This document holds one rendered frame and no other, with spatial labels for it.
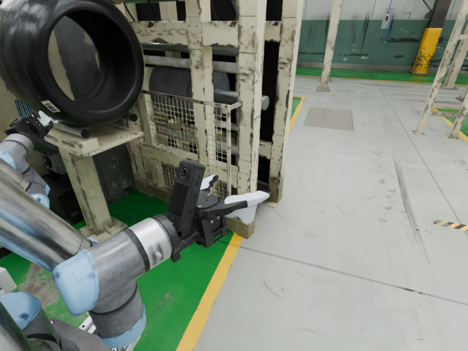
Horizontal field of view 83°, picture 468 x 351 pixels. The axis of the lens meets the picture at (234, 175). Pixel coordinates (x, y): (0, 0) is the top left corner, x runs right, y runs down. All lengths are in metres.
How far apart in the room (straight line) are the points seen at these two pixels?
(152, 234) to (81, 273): 0.10
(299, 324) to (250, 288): 0.32
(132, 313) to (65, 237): 0.16
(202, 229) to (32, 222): 0.25
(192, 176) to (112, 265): 0.17
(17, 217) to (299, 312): 1.42
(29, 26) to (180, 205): 1.02
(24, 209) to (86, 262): 0.12
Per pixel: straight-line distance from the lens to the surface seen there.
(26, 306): 0.60
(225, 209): 0.46
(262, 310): 1.62
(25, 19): 1.34
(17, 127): 1.12
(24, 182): 0.93
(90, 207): 2.04
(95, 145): 1.47
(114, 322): 0.48
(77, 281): 0.41
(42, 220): 0.49
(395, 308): 1.84
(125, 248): 0.42
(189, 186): 0.44
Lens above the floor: 1.36
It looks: 30 degrees down
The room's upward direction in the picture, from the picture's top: straight up
